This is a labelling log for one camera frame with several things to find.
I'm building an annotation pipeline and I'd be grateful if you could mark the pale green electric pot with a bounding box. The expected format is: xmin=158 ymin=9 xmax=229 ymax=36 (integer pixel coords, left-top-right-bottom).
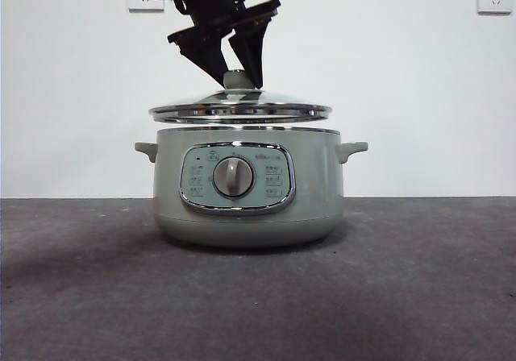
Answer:
xmin=134 ymin=126 xmax=369 ymax=251

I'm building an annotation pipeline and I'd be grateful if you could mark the glass lid with green knob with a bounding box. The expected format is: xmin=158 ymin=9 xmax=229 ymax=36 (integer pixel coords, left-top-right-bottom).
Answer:
xmin=148 ymin=69 xmax=333 ymax=126

